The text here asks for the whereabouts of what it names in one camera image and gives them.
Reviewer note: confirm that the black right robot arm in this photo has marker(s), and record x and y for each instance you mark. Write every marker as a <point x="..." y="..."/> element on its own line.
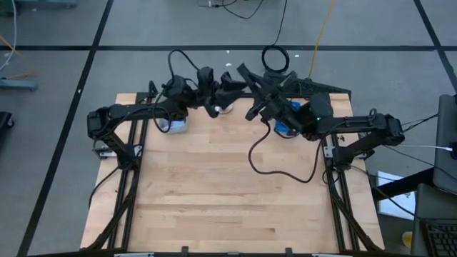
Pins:
<point x="357" y="123"/>

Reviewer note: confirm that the black aluminium table frame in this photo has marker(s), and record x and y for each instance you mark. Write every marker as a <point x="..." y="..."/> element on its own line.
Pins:
<point x="128" y="221"/>

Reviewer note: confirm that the blue plastic basket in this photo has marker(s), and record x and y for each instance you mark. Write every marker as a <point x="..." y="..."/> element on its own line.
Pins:
<point x="282" y="127"/>

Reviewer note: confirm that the black perforated panel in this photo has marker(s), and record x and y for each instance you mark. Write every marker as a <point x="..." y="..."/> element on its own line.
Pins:
<point x="332" y="91"/>

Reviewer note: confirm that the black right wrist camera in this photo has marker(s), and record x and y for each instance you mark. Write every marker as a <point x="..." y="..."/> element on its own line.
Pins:
<point x="320" y="105"/>

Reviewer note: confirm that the grey flat base plate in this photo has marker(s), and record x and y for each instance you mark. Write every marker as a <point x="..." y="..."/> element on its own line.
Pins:
<point x="18" y="84"/>

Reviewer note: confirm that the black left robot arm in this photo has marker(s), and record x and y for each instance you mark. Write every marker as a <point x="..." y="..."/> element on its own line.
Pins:
<point x="135" y="112"/>

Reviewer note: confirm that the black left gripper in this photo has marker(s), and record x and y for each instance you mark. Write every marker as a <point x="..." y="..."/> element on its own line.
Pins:
<point x="206" y="85"/>

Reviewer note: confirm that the grey laptop with black keyboard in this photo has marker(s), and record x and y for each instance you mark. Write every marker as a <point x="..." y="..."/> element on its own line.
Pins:
<point x="442" y="241"/>

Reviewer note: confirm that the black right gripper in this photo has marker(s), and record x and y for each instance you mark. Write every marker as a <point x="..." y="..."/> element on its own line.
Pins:
<point x="280" y="109"/>

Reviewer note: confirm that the black beam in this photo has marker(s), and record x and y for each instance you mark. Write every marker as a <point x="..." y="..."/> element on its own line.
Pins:
<point x="403" y="183"/>

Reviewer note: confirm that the grey plastic bin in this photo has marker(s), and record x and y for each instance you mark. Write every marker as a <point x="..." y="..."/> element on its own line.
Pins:
<point x="176" y="125"/>

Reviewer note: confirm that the white paper sheet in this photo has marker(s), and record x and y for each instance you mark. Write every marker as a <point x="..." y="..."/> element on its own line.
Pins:
<point x="396" y="207"/>

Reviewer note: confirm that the yellow round object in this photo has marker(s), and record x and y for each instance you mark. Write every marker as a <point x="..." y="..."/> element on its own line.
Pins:
<point x="407" y="239"/>

